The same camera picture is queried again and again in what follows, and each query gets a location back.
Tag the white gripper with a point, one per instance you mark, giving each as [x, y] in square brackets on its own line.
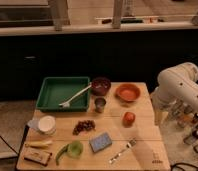
[160, 115]

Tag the red apple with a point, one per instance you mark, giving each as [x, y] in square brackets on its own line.
[128, 119]

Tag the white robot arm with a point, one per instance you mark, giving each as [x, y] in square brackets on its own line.
[175, 83]

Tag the small metal cup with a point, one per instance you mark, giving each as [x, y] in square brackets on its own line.
[100, 104]

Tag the orange bowl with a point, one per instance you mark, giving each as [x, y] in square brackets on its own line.
[128, 92]

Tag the metal fork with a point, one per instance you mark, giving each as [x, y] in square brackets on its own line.
[128, 145]

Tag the blue sponge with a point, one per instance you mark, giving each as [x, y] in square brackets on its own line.
[100, 142]

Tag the dark red bowl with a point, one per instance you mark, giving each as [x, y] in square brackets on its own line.
[100, 86]

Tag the bunch of dark grapes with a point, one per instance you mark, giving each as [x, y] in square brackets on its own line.
[85, 125]

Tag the green plastic tray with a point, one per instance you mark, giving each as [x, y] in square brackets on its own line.
[55, 90]

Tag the white round container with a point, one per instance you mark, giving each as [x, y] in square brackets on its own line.
[47, 125]

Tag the brown wooden block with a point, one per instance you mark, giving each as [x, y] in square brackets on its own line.
[37, 156]

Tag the yellow corn cob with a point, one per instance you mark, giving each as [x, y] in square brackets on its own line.
[39, 144]

